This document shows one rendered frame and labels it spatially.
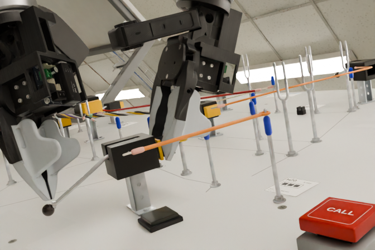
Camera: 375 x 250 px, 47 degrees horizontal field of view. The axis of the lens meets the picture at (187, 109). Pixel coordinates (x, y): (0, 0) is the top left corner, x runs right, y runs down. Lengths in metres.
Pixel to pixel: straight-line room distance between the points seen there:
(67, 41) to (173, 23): 1.09
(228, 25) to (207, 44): 0.05
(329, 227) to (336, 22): 3.11
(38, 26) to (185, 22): 0.17
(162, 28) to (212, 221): 0.23
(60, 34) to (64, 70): 1.09
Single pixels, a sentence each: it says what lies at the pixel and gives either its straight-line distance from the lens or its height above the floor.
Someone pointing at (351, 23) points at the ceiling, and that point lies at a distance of 3.42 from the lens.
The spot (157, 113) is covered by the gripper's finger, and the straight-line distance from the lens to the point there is 0.57.
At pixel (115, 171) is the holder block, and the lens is 0.52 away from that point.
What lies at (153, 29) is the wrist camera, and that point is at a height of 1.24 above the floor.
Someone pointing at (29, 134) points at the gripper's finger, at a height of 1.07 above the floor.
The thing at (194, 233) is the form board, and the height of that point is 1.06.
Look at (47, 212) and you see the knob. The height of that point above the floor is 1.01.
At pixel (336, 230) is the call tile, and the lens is 0.37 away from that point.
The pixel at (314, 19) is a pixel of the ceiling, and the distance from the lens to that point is 3.49.
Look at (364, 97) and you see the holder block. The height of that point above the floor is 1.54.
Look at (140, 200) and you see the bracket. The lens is 0.55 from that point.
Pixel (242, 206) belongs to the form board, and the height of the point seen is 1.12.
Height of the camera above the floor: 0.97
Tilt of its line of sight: 24 degrees up
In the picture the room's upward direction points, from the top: 31 degrees clockwise
